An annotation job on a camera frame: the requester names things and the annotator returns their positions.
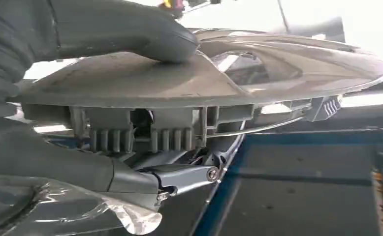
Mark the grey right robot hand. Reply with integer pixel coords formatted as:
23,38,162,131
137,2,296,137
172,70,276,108
0,0,222,213

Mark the clear plastic film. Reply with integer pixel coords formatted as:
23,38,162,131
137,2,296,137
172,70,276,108
0,176,163,236

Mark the ribbed grey right arm sleeve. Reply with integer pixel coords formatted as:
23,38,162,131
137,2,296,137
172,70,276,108
0,0,59,118

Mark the yellow red connector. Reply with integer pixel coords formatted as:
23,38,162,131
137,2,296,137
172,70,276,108
158,0,188,19

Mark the blue framed dark bench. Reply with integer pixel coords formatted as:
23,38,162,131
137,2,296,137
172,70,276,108
191,127,383,236

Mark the dark grey box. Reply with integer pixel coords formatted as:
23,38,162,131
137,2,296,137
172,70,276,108
286,16,347,44

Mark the thin black cable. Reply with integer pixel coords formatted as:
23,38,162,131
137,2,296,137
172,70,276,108
276,0,290,32

